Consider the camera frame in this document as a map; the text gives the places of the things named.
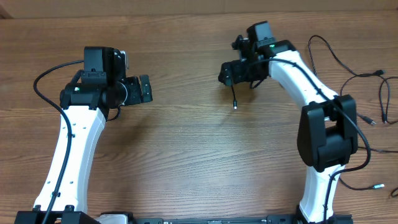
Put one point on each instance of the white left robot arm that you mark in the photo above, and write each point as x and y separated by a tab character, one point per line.
85	102

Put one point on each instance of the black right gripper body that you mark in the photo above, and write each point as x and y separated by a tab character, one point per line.
249	72

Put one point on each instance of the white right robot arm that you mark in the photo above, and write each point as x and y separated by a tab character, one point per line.
327	134

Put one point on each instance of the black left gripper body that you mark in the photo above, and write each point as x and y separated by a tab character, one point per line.
134	96

